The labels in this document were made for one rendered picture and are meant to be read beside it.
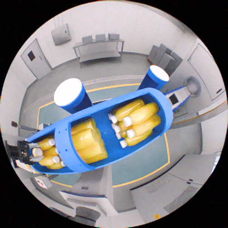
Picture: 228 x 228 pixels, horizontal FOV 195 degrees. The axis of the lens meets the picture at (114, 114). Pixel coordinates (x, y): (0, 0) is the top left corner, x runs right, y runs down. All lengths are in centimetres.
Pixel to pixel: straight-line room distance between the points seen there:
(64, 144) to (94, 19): 332
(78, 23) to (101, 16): 82
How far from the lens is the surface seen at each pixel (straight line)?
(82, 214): 53
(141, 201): 175
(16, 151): 29
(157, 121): 37
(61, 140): 25
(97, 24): 326
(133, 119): 27
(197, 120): 91
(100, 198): 46
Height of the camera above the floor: 142
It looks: 73 degrees down
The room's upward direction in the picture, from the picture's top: 11 degrees clockwise
